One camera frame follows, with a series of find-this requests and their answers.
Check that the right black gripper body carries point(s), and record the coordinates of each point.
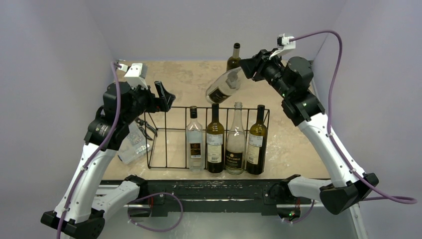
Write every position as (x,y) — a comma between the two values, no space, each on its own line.
(252,66)

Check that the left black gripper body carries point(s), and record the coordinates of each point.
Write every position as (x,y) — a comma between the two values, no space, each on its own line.
(158,103)

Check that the dark bottle silver neck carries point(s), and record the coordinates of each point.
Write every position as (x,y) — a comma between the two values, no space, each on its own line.
(233,60)

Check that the clear tall bottle dark label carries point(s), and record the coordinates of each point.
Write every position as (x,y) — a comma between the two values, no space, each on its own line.
(225,86)

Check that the black wire wine rack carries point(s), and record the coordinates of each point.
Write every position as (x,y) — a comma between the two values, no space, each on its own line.
(170,144)

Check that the clear bottle black cap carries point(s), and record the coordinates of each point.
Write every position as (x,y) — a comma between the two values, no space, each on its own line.
(194,139)

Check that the green bottle white label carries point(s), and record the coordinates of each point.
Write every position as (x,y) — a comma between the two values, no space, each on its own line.
(215,142)

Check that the clear bottle black label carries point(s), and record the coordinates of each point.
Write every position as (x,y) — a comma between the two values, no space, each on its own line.
(235,143)

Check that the dark green wine bottle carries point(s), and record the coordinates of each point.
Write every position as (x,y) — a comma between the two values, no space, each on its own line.
(257,142)

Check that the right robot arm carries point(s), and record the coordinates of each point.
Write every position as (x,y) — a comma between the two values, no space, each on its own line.
(346,186)

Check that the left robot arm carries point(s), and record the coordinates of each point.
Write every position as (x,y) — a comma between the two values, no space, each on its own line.
(81,214)

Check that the black pruning shears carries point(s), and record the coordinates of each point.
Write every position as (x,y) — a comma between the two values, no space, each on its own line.
(143,126)

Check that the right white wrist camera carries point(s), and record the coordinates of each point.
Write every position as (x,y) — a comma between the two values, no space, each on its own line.
(285,44)

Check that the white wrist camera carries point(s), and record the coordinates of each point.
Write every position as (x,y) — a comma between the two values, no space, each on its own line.
(285,44)
(135,74)

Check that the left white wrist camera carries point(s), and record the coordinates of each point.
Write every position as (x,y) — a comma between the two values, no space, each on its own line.
(135,74)

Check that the black table front rail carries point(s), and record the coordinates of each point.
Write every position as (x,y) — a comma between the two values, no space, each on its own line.
(268,197)

